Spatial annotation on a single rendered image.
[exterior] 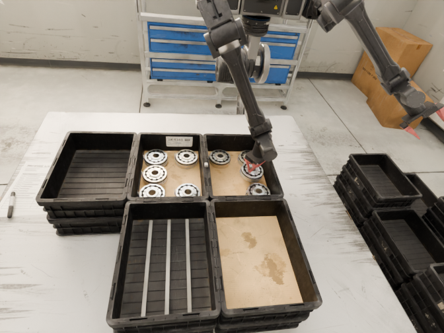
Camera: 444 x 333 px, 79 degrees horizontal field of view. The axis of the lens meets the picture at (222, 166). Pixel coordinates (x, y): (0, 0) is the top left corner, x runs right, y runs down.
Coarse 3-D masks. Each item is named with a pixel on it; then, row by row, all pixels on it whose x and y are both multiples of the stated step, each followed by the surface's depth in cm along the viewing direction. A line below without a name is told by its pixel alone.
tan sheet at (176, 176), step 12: (144, 156) 127; (168, 156) 129; (144, 168) 121; (168, 168) 123; (180, 168) 124; (192, 168) 125; (168, 180) 118; (180, 180) 119; (192, 180) 119; (168, 192) 113
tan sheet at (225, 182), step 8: (208, 152) 134; (232, 152) 136; (232, 160) 132; (216, 168) 126; (224, 168) 127; (232, 168) 128; (216, 176) 123; (224, 176) 123; (232, 176) 124; (240, 176) 125; (216, 184) 119; (224, 184) 120; (232, 184) 120; (240, 184) 121; (248, 184) 122; (264, 184) 123; (216, 192) 116; (224, 192) 117; (232, 192) 117; (240, 192) 118
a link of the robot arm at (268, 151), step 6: (270, 126) 102; (264, 132) 105; (270, 132) 104; (252, 138) 105; (258, 138) 104; (264, 138) 103; (270, 138) 102; (264, 144) 101; (270, 144) 100; (264, 150) 100; (270, 150) 100; (264, 156) 102; (270, 156) 102; (276, 156) 103
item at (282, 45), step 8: (272, 32) 270; (280, 32) 271; (288, 32) 272; (264, 40) 274; (272, 40) 276; (280, 40) 277; (288, 40) 278; (296, 40) 279; (272, 48) 281; (280, 48) 283; (288, 48) 284; (272, 56) 287; (280, 56) 289; (288, 56) 290; (272, 64) 294; (280, 64) 295; (272, 72) 300; (280, 72) 302; (288, 72) 303; (272, 80) 307; (280, 80) 309
